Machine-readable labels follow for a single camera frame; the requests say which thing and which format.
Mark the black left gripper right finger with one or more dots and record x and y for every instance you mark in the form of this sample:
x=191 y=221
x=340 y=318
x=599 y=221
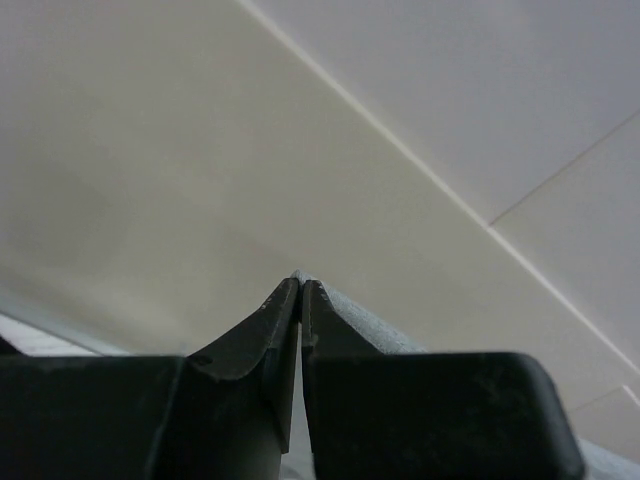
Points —
x=471 y=415

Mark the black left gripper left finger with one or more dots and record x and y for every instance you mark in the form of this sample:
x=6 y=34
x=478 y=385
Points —
x=223 y=412

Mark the grey tank top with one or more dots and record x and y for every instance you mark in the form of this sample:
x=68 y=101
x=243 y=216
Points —
x=298 y=462

